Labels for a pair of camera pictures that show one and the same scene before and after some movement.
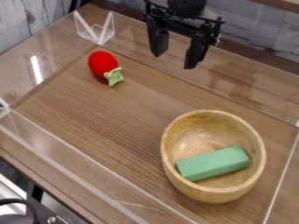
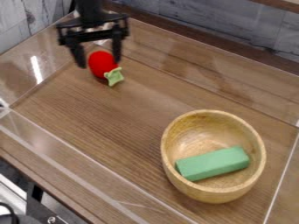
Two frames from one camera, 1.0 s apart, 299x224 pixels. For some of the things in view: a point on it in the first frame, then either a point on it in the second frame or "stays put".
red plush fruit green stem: (104, 66) stays put
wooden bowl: (213, 155) stays put
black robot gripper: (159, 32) → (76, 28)
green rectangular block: (208, 164) stays put
